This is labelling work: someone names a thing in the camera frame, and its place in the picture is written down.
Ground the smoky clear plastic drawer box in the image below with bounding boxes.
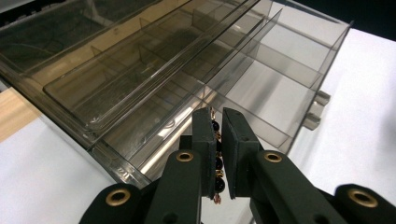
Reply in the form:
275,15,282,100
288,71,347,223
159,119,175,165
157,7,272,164
0,0,283,189

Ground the white board table cover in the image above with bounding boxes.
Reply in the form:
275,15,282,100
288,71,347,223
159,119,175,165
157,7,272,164
0,27,396,224

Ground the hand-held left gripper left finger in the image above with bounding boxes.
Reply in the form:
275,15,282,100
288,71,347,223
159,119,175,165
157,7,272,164
145,106,219,224

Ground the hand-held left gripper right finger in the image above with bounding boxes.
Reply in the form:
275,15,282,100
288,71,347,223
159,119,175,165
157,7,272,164
220,106,347,224

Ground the black beaded gold ornament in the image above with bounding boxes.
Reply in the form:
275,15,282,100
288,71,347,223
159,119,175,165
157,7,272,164
209,106,227,205

